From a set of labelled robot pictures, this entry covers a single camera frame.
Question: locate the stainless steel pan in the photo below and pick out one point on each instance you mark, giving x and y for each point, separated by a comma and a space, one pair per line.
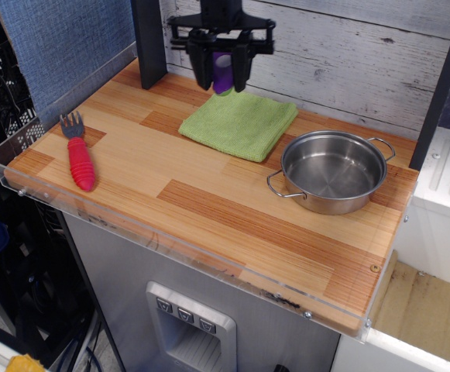
331, 172

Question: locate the clear acrylic table guard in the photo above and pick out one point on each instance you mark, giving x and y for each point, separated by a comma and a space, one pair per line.
210, 211

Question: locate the dark grey post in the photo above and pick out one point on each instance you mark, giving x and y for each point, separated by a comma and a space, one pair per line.
150, 47
431, 121

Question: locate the blue fabric panel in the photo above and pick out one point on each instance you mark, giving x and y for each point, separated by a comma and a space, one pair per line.
67, 50

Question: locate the dark grey right post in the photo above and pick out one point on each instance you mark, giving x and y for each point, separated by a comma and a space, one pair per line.
431, 121

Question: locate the fork with red handle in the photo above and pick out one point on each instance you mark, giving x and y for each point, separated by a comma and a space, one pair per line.
81, 165

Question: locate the dark grey left post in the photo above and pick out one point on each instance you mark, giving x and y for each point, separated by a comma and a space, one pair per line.
150, 47

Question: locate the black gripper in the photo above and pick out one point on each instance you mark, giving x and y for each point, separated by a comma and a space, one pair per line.
222, 26

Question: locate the black plastic crate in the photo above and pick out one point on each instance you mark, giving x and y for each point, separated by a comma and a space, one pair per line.
16, 105

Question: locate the purple toy eggplant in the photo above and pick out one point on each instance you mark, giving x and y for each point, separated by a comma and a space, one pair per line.
222, 73

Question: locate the grey water dispenser panel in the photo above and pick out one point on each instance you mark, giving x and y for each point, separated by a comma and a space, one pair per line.
191, 335

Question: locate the silver toy fridge cabinet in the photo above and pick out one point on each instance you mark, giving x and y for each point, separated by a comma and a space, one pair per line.
118, 271

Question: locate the green folded cloth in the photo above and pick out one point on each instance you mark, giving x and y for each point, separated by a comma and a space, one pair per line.
243, 125

